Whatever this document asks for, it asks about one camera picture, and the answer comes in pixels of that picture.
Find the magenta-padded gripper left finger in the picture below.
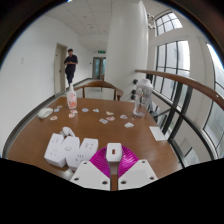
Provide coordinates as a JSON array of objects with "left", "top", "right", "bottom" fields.
[{"left": 69, "top": 146, "right": 112, "bottom": 192}]

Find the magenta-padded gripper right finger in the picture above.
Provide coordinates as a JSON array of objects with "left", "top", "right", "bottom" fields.
[{"left": 117, "top": 146, "right": 159, "bottom": 191}]

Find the white charger block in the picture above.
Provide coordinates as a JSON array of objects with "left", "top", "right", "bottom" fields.
[{"left": 105, "top": 142, "right": 123, "bottom": 165}]

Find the white power strip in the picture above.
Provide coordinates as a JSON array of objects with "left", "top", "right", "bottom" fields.
[{"left": 43, "top": 132, "right": 100, "bottom": 172}]

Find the white paper card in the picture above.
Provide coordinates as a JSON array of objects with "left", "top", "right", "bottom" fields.
[{"left": 149, "top": 125, "right": 167, "bottom": 142}]

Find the white computer mouse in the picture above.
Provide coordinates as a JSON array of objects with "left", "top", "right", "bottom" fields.
[{"left": 37, "top": 107, "right": 54, "bottom": 120}]

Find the white spray bottle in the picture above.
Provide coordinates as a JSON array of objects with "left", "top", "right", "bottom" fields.
[{"left": 66, "top": 83, "right": 78, "bottom": 110}]

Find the wooden chair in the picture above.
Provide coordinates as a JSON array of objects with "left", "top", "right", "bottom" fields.
[{"left": 73, "top": 79, "right": 125, "bottom": 101}]

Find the wood-topped black railing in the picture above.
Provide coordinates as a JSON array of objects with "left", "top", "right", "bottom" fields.
[{"left": 131, "top": 68, "right": 224, "bottom": 168}]

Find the glazed double door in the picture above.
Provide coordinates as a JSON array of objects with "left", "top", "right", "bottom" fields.
[{"left": 92, "top": 56, "right": 107, "bottom": 80}]

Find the beige single door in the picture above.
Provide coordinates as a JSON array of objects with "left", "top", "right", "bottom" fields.
[{"left": 54, "top": 43, "right": 69, "bottom": 96}]

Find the person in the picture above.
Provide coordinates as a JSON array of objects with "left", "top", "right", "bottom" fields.
[{"left": 63, "top": 48, "right": 79, "bottom": 86}]

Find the tall paned window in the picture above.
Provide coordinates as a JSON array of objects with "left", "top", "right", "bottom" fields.
[{"left": 153, "top": 40, "right": 192, "bottom": 102}]

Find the arched paned window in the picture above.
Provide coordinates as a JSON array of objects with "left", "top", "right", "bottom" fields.
[{"left": 154, "top": 12, "right": 184, "bottom": 37}]

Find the white coiled cable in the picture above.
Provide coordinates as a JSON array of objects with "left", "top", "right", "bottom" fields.
[{"left": 59, "top": 126, "right": 76, "bottom": 138}]

